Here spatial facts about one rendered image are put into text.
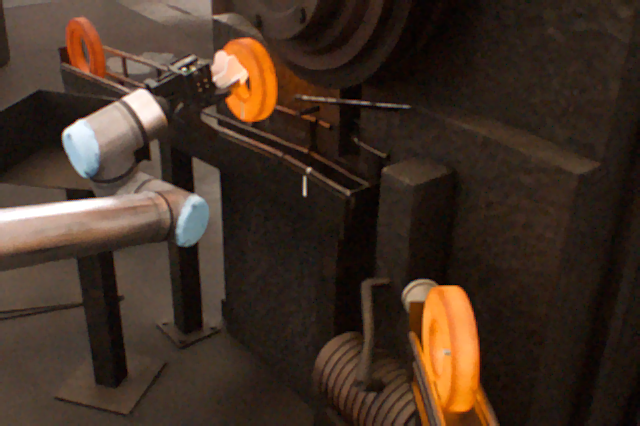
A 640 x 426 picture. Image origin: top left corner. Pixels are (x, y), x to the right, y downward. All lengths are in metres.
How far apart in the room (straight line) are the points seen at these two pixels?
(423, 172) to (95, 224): 0.51
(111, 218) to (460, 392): 0.59
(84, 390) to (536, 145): 1.30
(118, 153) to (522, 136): 0.67
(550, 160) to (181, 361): 1.24
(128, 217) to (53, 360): 0.96
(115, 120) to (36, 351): 0.98
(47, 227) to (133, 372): 0.97
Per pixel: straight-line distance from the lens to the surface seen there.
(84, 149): 1.37
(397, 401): 1.22
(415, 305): 1.08
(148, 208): 1.31
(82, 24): 2.31
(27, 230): 1.14
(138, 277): 2.44
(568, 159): 1.18
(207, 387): 2.03
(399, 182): 1.23
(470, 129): 1.24
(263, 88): 1.47
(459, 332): 0.96
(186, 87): 1.45
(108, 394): 2.04
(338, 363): 1.29
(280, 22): 1.25
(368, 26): 1.19
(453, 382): 0.97
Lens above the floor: 1.35
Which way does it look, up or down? 29 degrees down
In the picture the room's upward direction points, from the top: 1 degrees clockwise
